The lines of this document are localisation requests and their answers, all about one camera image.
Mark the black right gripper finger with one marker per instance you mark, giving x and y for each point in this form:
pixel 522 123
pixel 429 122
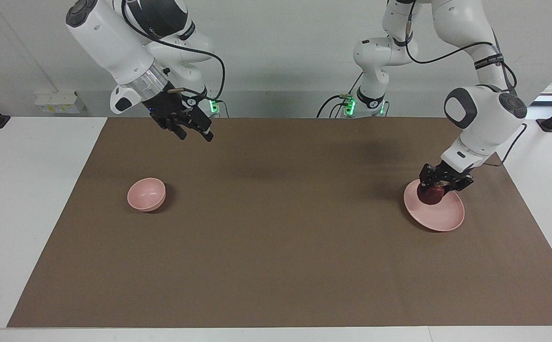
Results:
pixel 175 128
pixel 201 127

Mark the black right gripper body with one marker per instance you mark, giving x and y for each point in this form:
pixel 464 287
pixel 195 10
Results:
pixel 171 108

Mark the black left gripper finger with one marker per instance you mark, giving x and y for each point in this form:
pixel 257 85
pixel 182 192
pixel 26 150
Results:
pixel 462 183
pixel 427 175

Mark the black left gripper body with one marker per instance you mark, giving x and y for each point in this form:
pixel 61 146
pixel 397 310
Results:
pixel 449 172

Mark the dark red apple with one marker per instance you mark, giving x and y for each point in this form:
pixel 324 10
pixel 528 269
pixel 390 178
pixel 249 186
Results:
pixel 430 194

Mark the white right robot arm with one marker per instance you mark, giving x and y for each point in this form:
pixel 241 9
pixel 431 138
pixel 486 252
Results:
pixel 114 42

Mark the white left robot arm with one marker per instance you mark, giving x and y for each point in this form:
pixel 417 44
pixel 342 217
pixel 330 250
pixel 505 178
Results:
pixel 482 114

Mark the pink plate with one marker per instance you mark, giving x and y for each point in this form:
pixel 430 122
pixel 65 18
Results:
pixel 440 216

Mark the pink bowl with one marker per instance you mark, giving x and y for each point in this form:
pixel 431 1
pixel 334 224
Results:
pixel 146 194

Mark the brown paper table mat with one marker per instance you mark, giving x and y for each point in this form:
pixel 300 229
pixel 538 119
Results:
pixel 280 228

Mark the white wall socket box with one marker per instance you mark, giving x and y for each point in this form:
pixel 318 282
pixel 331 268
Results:
pixel 60 102

